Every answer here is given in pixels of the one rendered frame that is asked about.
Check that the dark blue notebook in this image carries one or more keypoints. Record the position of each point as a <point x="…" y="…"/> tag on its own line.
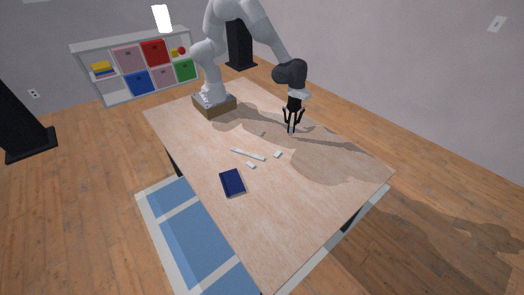
<point x="232" y="183"/>

